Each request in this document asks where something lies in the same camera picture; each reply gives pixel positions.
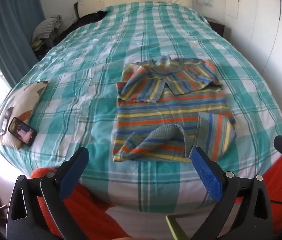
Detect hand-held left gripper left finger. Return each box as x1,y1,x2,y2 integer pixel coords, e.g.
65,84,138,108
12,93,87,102
6,147,90,240

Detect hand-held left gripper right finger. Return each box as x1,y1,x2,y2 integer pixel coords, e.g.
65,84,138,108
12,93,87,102
188,147,274,240

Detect striped knit sweater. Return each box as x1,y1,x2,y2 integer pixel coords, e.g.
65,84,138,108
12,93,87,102
112,56,237,163

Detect pile of clothes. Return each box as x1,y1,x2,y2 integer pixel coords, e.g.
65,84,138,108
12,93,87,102
32,15,63,55

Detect olive green flat object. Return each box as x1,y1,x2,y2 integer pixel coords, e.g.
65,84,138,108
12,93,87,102
166,215,190,240

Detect black smartphone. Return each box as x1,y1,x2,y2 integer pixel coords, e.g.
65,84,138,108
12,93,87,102
8,117,38,147

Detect teal checked blanket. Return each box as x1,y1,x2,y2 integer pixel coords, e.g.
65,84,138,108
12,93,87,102
0,1,282,213

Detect patterned pillow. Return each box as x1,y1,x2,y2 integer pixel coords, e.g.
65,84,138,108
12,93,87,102
0,81,49,150

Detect white wardrobe doors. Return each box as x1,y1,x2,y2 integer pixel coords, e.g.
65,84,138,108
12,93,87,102
224,0,282,120

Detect dark wooden nightstand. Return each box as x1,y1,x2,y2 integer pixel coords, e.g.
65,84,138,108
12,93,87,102
204,16,225,37

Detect black garment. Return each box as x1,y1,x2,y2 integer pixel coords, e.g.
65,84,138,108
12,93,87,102
60,10,108,40

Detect teal curtain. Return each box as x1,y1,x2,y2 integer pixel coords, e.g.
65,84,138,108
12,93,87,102
0,0,48,88

